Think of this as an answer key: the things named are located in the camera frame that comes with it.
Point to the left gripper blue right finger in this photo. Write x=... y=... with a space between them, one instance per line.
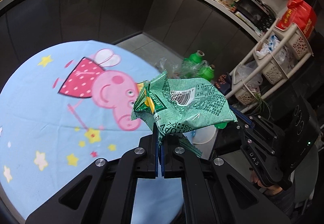
x=214 y=192

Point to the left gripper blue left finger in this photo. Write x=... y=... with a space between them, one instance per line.
x=104 y=192

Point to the green snack wrapper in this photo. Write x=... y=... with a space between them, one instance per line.
x=178 y=106

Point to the white paper trash bucket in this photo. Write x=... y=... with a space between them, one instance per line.
x=204 y=139

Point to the dark kitchen cabinet counter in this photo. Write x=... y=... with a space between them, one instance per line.
x=30 y=26

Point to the person's hand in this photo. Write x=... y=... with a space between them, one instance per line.
x=270 y=191

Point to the dark blue shopping bag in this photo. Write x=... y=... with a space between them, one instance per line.
x=224 y=83

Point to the light blue cartoon tablecloth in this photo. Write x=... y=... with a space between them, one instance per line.
x=61 y=110

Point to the beige plastic storage rack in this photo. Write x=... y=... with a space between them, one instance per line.
x=278 y=55

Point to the green plastic bottle front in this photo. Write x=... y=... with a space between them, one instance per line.
x=207 y=72

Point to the green plastic bottle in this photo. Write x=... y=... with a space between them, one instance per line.
x=207 y=72
x=195 y=60

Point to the green plastic bottle rear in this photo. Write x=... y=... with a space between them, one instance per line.
x=195 y=60

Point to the clear bag with green beans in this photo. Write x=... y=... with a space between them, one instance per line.
x=174 y=71

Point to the black toaster oven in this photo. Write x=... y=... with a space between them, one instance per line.
x=258 y=13

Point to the red gift bag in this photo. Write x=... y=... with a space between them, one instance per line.
x=300 y=13

